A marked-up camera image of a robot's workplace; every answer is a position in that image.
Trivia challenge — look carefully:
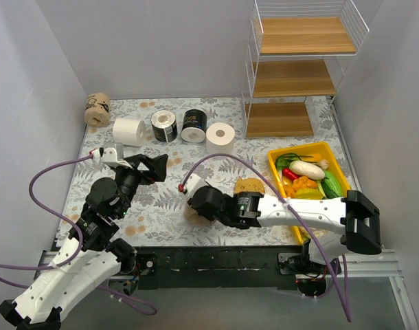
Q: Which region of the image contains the brown roll barcode label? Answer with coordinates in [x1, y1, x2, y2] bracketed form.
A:
[183, 204, 211, 226]

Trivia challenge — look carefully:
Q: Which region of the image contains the white paper roll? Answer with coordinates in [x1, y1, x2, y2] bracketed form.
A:
[113, 118, 146, 147]
[206, 122, 235, 155]

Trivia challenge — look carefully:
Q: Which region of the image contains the brown roll cartoon print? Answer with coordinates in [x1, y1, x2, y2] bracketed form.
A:
[84, 93, 110, 127]

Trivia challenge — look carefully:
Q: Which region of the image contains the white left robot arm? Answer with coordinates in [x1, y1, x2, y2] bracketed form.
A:
[0, 154, 168, 329]

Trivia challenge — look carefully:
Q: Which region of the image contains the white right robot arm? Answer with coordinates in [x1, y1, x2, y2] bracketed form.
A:
[185, 185, 382, 274]

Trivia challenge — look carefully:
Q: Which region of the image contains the white paper roll lying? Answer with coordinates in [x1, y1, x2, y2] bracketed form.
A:
[113, 118, 146, 147]

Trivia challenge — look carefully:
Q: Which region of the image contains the black wrapped roll left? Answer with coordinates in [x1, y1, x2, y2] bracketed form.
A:
[151, 110, 178, 143]

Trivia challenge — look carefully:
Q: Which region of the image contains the black wrapped roll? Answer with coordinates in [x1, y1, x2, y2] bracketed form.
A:
[181, 109, 207, 143]
[151, 110, 178, 143]

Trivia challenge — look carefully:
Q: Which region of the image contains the slice of brown bread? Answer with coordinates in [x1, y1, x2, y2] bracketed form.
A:
[234, 177, 265, 195]

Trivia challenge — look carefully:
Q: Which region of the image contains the floral patterned table mat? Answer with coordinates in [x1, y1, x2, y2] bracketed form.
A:
[56, 96, 354, 248]

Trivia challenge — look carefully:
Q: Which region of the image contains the black wrapped roll right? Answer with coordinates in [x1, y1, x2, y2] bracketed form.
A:
[181, 109, 207, 143]

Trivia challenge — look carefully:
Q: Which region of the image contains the red chili pepper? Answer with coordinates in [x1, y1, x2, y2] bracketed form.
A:
[282, 168, 300, 182]

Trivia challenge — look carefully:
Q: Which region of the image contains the green leafy vegetable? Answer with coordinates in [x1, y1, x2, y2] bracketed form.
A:
[275, 153, 314, 171]

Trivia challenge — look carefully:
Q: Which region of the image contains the yellow green starfruit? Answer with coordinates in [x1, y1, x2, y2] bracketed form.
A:
[294, 188, 324, 200]

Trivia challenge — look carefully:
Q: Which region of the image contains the orange bell pepper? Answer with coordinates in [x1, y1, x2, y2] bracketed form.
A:
[292, 176, 318, 192]

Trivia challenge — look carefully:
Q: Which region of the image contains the white radish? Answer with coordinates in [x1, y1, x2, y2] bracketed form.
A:
[289, 160, 326, 181]

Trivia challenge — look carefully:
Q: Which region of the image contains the yellow plastic tray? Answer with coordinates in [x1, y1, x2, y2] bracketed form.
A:
[267, 141, 353, 245]

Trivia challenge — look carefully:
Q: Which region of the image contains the garlic bulb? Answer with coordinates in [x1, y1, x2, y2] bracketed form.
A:
[317, 159, 330, 171]

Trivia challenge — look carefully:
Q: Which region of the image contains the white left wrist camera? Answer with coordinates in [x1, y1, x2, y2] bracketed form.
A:
[89, 143, 128, 168]

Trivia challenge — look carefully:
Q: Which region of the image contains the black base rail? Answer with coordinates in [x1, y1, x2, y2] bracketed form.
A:
[41, 245, 396, 296]

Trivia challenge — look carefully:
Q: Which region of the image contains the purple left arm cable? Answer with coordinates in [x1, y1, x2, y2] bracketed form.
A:
[0, 153, 158, 316]

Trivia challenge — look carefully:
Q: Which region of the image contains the white wire wooden shelf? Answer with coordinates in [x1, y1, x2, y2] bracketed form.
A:
[241, 1, 370, 138]

